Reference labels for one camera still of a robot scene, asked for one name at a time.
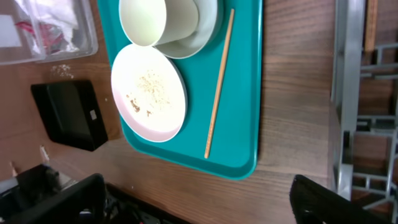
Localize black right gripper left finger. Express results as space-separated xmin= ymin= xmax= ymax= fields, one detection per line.
xmin=1 ymin=174 xmax=106 ymax=224

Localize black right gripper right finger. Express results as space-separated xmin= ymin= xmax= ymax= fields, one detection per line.
xmin=289 ymin=175 xmax=388 ymax=224

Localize wooden chopstick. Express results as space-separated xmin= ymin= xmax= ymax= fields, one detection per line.
xmin=204 ymin=9 xmax=235 ymax=159

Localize red snack wrapper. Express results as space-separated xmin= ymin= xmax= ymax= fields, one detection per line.
xmin=16 ymin=21 xmax=64 ymax=54

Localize grey dishwasher rack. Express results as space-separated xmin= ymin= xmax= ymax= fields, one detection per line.
xmin=329 ymin=0 xmax=397 ymax=223

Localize clear plastic waste bin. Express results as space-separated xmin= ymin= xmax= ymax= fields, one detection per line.
xmin=1 ymin=0 xmax=98 ymax=65

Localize black rectangular tray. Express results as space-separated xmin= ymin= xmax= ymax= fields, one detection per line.
xmin=30 ymin=80 xmax=108 ymax=152

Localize teal serving tray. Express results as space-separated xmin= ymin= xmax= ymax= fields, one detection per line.
xmin=96 ymin=0 xmax=264 ymax=181

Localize large white dirty plate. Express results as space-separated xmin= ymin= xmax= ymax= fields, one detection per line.
xmin=111 ymin=44 xmax=188 ymax=142

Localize scattered rice crumbs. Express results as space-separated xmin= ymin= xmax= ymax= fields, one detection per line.
xmin=50 ymin=64 xmax=74 ymax=79

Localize white crumpled paper towel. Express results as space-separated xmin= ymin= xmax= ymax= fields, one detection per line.
xmin=16 ymin=0 xmax=79 ymax=55

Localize white plastic cup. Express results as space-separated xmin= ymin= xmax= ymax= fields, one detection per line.
xmin=118 ymin=0 xmax=200 ymax=47

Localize grey-green small bowl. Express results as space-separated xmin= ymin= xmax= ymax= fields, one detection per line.
xmin=156 ymin=0 xmax=224 ymax=59

